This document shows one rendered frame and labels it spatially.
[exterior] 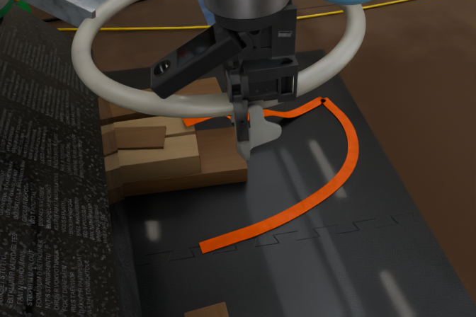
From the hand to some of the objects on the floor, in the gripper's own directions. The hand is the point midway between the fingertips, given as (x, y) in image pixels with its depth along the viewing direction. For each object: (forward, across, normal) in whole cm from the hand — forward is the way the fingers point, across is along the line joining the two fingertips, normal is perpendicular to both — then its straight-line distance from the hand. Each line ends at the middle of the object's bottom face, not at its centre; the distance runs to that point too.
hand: (238, 139), depth 57 cm
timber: (+86, -6, +11) cm, 87 cm away
